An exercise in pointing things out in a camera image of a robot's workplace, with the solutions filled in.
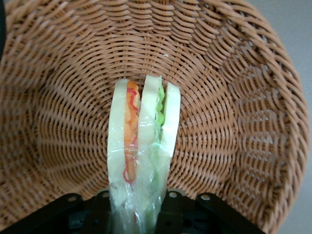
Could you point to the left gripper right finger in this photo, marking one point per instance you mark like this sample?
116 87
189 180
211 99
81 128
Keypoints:
207 219

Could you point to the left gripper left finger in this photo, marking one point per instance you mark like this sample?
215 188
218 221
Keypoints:
61 219

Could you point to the triangle sandwich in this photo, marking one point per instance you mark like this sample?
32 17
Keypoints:
146 136

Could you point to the round brown wicker basket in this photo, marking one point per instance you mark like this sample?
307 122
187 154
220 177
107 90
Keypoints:
231 109

